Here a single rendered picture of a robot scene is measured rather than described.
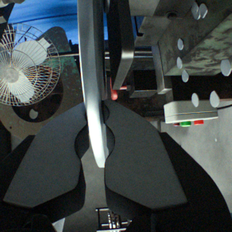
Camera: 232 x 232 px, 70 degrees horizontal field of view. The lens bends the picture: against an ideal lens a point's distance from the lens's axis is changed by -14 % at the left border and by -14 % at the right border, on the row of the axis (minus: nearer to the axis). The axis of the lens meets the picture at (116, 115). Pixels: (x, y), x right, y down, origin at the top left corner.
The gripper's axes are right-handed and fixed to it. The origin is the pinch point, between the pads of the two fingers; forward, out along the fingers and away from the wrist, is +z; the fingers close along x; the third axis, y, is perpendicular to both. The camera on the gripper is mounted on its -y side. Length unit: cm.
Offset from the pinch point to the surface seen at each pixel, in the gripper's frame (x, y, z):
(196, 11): 14.0, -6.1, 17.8
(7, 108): -91, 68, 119
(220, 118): 74, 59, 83
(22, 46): -47, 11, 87
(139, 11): 5.4, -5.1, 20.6
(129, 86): 6.2, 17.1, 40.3
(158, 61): 13.1, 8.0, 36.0
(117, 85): 1.7, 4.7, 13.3
